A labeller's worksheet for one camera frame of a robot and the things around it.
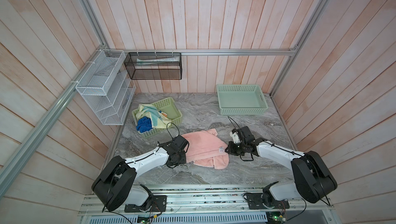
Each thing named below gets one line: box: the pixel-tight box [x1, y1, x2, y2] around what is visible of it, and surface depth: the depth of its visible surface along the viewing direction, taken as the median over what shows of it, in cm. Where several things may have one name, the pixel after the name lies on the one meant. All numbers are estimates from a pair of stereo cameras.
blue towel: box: [136, 116, 154, 133], surface depth 94 cm
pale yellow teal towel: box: [135, 103, 172, 129], surface depth 95 cm
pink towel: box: [181, 128, 230, 170], surface depth 90 cm
